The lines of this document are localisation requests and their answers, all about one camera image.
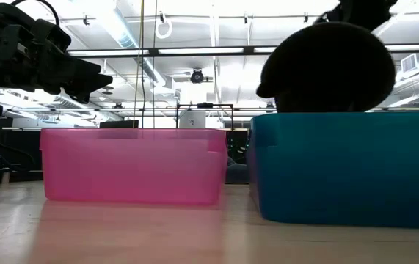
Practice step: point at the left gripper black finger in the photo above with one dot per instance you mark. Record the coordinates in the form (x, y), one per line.
(79, 69)
(88, 86)

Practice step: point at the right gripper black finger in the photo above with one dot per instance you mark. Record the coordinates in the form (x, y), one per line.
(378, 11)
(350, 11)

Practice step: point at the dark grey cap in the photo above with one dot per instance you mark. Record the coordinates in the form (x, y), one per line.
(326, 69)

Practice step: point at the pink translucent plastic bin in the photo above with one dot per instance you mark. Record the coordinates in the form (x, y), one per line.
(132, 168)

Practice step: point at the black monitor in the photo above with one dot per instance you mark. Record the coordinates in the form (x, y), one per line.
(119, 124)

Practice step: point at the white air vent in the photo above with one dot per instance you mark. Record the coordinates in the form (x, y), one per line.
(409, 63)

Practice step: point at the teal plastic bin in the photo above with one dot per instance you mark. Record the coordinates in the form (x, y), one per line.
(345, 168)

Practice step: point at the grey office chair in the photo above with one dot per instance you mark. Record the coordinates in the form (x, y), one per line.
(237, 172)

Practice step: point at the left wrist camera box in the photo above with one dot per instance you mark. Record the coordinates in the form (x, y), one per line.
(0, 29)

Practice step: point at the black overhead camera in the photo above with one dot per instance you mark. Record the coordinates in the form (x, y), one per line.
(196, 76)

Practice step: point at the black metal stand frame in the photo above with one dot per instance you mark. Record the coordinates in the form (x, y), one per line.
(204, 105)

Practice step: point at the black overhead frame bar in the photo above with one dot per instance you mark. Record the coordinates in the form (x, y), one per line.
(202, 51)

